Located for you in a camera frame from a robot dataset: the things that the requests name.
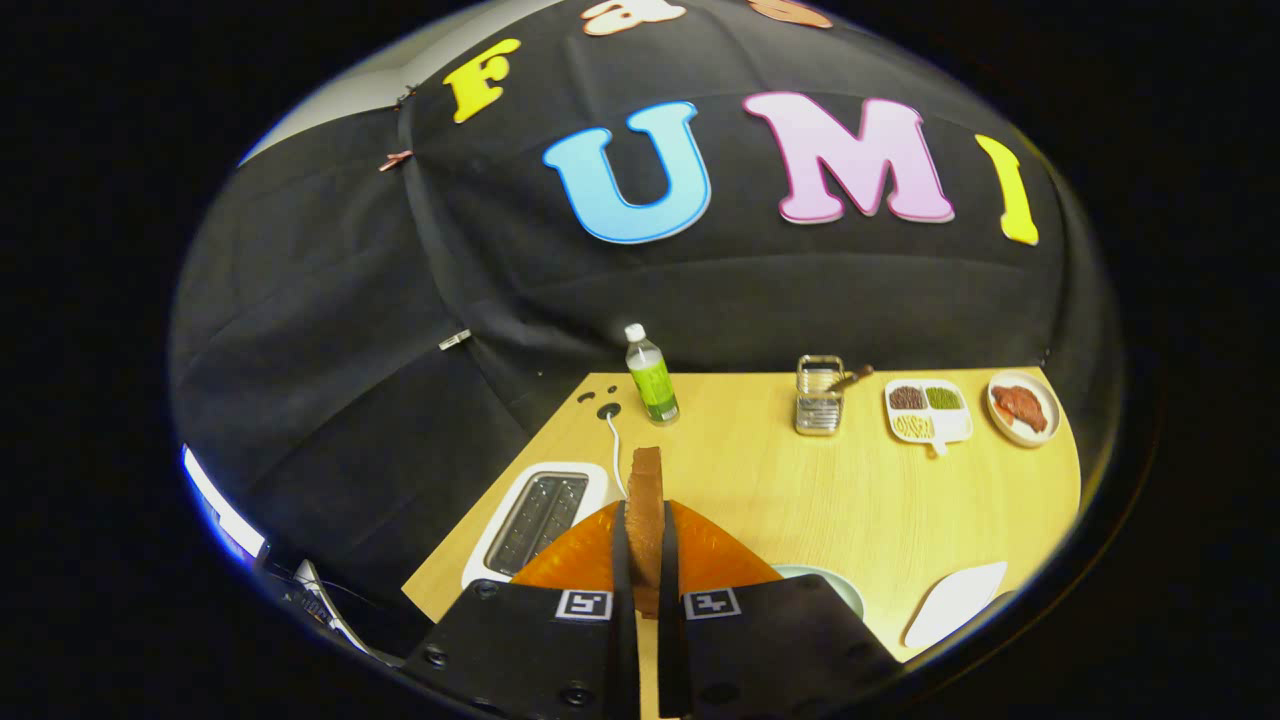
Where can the bright white light strip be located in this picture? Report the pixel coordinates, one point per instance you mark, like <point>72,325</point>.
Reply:
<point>222,505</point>

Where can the white toaster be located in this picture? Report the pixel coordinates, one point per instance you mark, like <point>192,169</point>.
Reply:
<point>535,520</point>

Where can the small black clip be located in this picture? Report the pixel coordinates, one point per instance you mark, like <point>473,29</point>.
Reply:
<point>406,96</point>

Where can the clear bottle with green label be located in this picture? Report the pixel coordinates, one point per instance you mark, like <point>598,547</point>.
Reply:
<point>655,390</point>

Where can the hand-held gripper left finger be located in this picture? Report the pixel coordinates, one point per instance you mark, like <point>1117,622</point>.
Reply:
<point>622,600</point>

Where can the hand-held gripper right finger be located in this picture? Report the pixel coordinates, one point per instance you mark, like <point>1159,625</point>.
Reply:
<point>668,620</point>

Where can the copper clip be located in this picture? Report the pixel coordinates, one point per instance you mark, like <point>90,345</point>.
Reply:
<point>395,160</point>

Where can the pile of green beans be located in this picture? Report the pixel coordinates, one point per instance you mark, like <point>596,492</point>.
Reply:
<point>943,398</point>

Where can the square white plate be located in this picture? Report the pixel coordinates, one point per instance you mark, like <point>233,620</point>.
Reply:
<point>955,605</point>

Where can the pile of dark beans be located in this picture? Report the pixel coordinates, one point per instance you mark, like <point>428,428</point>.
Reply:
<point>907,398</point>

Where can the black backdrop cloth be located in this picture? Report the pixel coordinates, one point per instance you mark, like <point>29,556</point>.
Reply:
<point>700,290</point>

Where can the silver clip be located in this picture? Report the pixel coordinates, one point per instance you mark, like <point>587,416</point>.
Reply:
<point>455,340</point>

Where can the toasted bread slice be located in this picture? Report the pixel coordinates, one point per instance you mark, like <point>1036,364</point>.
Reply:
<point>646,520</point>

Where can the white divided dish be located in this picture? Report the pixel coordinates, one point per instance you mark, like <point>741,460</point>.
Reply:
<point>955,425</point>

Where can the round pale green plate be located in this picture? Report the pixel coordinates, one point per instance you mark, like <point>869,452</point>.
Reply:
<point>838,586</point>

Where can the brown steak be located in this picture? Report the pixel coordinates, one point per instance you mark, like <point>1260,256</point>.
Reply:
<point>1020,408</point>

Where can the round white plate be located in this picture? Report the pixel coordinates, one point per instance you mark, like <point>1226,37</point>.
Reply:
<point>1050,400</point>

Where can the pile of yellow beans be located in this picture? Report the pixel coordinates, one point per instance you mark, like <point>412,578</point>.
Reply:
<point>913,427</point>

